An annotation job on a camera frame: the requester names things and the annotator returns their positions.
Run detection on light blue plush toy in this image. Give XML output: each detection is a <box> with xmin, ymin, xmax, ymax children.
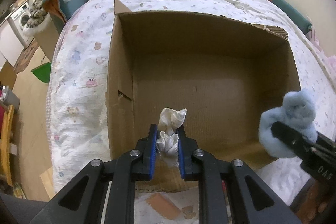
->
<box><xmin>259</xmin><ymin>89</ymin><xmax>318</xmax><ymax>158</ymax></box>

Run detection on orange tan sock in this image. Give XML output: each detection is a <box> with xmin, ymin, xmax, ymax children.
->
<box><xmin>146</xmin><ymin>193</ymin><xmax>181</xmax><ymax>220</ymax></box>

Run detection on cream ruffled scrunchie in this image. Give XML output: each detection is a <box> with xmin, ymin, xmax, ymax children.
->
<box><xmin>156</xmin><ymin>108</ymin><xmax>187</xmax><ymax>168</ymax></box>

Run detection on person's right hand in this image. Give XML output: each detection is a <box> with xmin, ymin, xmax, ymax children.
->
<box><xmin>295</xmin><ymin>182</ymin><xmax>331</xmax><ymax>224</ymax></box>

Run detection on pink blanket edge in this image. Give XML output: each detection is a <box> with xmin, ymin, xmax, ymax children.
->
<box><xmin>306</xmin><ymin>26</ymin><xmax>335</xmax><ymax>75</ymax></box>

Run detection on open cardboard box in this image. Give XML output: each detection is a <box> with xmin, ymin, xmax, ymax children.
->
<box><xmin>105</xmin><ymin>0</ymin><xmax>301</xmax><ymax>193</ymax></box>

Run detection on teal bolster pillow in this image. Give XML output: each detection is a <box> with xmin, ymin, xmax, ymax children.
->
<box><xmin>243</xmin><ymin>0</ymin><xmax>313</xmax><ymax>36</ymax></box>

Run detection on grey trouser leg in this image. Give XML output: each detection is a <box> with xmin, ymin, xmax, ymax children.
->
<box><xmin>0</xmin><ymin>193</ymin><xmax>47</xmax><ymax>224</ymax></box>

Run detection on green plastic bin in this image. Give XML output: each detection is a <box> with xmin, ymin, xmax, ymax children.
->
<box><xmin>31</xmin><ymin>62</ymin><xmax>51</xmax><ymax>84</ymax></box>

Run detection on yellow red wooden rack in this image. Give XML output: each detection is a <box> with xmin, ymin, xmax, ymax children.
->
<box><xmin>1</xmin><ymin>105</ymin><xmax>14</xmax><ymax>187</ymax></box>

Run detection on grey trash bin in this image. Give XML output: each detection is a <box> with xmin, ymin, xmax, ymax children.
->
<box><xmin>1</xmin><ymin>86</ymin><xmax>20</xmax><ymax>114</ymax></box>

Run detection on patterned floor rug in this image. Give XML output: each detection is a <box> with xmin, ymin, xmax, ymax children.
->
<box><xmin>14</xmin><ymin>39</ymin><xmax>39</xmax><ymax>74</ymax></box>

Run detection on flat cardboard sheet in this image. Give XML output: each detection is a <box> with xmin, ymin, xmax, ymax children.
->
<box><xmin>0</xmin><ymin>61</ymin><xmax>17</xmax><ymax>90</ymax></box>

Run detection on beige laundry box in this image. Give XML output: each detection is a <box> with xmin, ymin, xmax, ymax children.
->
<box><xmin>23</xmin><ymin>14</ymin><xmax>59</xmax><ymax>61</ymax></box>

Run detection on white kitchen cabinets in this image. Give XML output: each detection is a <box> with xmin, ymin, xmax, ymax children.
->
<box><xmin>1</xmin><ymin>20</ymin><xmax>24</xmax><ymax>67</ymax></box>

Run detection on white washing machine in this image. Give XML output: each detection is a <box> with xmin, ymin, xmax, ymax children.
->
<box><xmin>8</xmin><ymin>2</ymin><xmax>33</xmax><ymax>48</ymax></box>

